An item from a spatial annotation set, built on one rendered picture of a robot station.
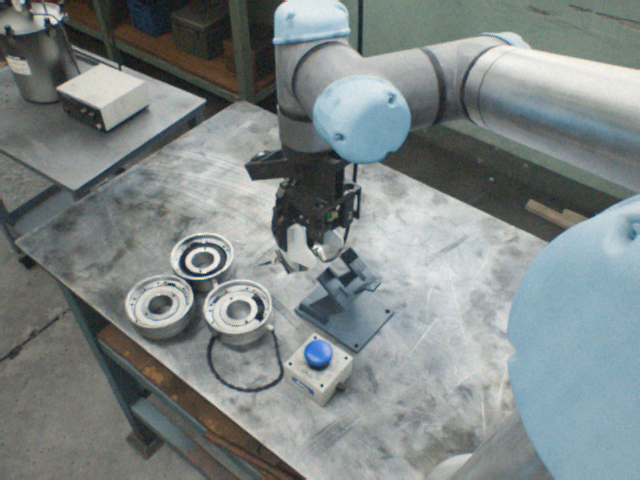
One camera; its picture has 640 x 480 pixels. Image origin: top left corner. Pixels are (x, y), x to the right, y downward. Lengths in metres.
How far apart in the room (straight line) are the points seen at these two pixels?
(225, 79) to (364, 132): 2.13
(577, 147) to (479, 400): 0.52
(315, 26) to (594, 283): 0.43
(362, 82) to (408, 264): 0.56
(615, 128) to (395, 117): 0.18
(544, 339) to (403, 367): 0.67
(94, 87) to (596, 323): 1.51
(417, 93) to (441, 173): 1.96
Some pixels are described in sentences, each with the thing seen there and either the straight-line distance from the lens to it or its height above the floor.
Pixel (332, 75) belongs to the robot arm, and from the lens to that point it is 0.53.
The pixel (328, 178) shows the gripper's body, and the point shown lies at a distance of 0.66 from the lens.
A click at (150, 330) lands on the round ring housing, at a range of 0.91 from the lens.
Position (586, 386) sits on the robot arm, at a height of 1.37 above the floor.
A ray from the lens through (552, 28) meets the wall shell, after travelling 2.22.
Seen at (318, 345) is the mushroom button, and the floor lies 0.87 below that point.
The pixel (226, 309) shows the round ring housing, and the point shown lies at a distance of 0.92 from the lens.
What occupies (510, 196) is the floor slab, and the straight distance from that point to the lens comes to 2.46.
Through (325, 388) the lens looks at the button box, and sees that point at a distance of 0.81.
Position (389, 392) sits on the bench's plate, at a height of 0.80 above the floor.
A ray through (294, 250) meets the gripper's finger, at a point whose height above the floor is 0.99.
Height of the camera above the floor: 1.55
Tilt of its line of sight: 46 degrees down
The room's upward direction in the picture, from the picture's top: straight up
